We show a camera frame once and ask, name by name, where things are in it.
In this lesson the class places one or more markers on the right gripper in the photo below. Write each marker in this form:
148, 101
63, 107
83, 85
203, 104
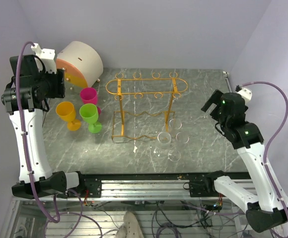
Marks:
216, 98

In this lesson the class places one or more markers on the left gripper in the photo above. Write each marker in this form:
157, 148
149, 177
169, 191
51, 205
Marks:
59, 90

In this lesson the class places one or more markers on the clear wine glass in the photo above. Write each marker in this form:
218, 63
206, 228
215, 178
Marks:
162, 145
175, 124
181, 140

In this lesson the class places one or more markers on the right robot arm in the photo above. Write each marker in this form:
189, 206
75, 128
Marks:
268, 208

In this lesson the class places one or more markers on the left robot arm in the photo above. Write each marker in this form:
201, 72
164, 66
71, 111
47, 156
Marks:
26, 107

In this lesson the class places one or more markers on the orange plastic goblet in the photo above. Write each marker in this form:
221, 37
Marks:
66, 111

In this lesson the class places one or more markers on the pink plastic goblet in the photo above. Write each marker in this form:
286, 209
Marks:
89, 96

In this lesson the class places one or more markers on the cream cylindrical box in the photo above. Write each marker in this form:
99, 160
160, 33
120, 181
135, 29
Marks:
81, 63

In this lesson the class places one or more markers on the green plastic goblet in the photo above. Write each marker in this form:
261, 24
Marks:
90, 115

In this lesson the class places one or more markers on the white cloth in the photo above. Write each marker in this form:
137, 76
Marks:
130, 227

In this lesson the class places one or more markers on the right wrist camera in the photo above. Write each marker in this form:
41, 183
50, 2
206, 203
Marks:
244, 93

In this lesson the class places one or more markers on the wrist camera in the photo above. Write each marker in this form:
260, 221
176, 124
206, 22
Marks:
244, 93
47, 56

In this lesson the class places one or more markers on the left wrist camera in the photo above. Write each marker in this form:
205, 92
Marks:
47, 56

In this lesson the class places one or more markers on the gold wire glass rack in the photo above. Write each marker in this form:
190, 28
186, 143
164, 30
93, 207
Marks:
144, 104

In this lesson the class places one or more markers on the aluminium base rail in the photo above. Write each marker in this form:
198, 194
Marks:
149, 187

